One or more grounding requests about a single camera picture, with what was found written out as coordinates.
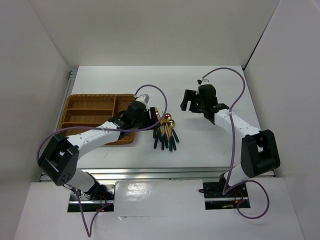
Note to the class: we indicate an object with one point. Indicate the wicker cutlery tray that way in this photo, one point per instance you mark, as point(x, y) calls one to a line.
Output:
point(92, 110)

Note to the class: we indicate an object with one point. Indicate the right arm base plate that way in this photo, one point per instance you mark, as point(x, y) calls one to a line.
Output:
point(215, 200)

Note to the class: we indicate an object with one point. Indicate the gold spoon green handle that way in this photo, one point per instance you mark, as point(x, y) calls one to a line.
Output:
point(175, 136)
point(172, 143)
point(168, 135)

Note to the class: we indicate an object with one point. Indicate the gold fork green handle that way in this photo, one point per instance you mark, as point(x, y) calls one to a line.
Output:
point(155, 132)

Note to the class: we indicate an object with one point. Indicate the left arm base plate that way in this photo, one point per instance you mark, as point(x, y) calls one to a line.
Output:
point(101, 199)

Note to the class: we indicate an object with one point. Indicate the aluminium frame rail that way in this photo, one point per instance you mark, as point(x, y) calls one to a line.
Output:
point(175, 173)

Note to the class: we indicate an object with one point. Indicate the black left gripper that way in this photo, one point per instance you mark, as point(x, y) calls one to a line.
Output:
point(153, 119)

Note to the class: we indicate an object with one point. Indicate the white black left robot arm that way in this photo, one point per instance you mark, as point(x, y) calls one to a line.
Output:
point(60, 157)

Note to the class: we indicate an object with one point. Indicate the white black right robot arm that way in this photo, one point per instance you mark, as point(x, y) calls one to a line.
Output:
point(259, 151)

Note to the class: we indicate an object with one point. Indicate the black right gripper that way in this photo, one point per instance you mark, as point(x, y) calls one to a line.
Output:
point(189, 95)

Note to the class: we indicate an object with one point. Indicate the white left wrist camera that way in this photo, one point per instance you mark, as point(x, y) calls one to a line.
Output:
point(144, 98)

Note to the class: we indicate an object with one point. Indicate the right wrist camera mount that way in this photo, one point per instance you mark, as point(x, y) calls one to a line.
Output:
point(202, 81)

